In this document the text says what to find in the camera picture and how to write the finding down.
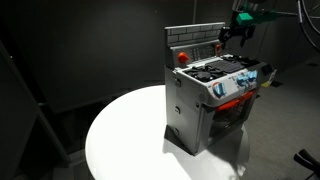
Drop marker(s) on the black gripper teal mount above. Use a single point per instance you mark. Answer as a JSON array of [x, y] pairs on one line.
[[244, 25]]

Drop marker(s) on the blue middle stove knob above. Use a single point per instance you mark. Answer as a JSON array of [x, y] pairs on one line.
[[242, 80]]

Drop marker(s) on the round white side table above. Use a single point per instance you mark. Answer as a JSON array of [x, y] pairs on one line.
[[129, 140]]

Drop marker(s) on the red oven door handle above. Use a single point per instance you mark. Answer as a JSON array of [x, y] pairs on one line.
[[235, 102]]

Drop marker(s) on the orange round stove knob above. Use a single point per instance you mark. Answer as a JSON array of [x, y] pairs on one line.
[[183, 57]]

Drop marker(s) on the black stand foot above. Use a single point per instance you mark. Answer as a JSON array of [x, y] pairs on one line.
[[306, 160]]

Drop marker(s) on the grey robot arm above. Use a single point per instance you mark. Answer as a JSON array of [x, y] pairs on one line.
[[240, 6]]

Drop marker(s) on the grey toy stove oven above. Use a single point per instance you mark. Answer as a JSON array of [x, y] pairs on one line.
[[190, 101]]

